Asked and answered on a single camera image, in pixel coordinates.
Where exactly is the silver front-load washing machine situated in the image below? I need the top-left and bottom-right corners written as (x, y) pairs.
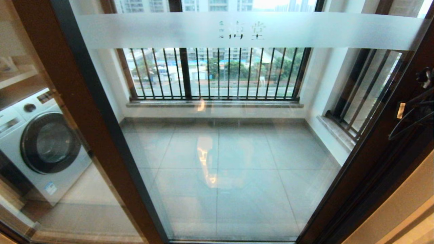
top-left (0, 88), bottom-right (93, 207)

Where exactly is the dark narrow window frame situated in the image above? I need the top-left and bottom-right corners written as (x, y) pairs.
top-left (334, 0), bottom-right (400, 117)

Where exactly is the cream wall shelf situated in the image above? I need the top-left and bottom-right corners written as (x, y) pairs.
top-left (0, 56), bottom-right (38, 90)

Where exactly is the brown-framed fixed glass door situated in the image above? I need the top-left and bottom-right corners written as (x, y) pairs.
top-left (0, 0), bottom-right (168, 244)

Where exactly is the black short window railing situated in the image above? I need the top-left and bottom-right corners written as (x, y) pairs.
top-left (325, 49), bottom-right (412, 143)

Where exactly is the dark wide window frame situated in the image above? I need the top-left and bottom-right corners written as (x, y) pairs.
top-left (100, 0), bottom-right (326, 101)

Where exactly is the dark door frame jamb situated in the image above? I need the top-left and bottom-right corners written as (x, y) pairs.
top-left (315, 136), bottom-right (434, 244)

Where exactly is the black long window railing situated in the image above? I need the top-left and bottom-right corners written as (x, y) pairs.
top-left (122, 47), bottom-right (312, 101)

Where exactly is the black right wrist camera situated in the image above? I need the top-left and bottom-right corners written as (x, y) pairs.
top-left (395, 101), bottom-right (407, 121)

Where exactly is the beige wooden door casing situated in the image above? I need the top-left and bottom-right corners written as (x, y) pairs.
top-left (342, 159), bottom-right (434, 244)

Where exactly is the short grey stone window sill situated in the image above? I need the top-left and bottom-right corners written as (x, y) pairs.
top-left (317, 115), bottom-right (356, 153)

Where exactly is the long grey stone window sill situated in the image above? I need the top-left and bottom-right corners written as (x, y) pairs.
top-left (126, 99), bottom-right (304, 108)

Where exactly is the brown-framed sliding glass door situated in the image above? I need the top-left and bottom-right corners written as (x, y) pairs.
top-left (51, 0), bottom-right (434, 244)

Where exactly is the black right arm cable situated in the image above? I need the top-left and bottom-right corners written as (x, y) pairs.
top-left (388, 90), bottom-right (434, 141)

